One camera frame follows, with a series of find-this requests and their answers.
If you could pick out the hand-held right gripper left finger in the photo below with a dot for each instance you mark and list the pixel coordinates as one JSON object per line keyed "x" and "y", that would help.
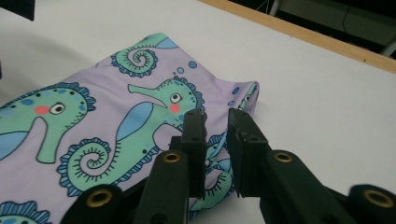
{"x": 196, "y": 155}

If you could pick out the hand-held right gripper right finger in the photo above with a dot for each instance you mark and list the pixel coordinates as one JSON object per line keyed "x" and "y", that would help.
{"x": 249, "y": 165}

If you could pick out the purple seahorse print garment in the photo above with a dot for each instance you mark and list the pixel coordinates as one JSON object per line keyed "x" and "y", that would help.
{"x": 102, "y": 124}

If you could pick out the wooden table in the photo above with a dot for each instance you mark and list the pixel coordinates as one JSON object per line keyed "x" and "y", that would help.
{"x": 311, "y": 36}

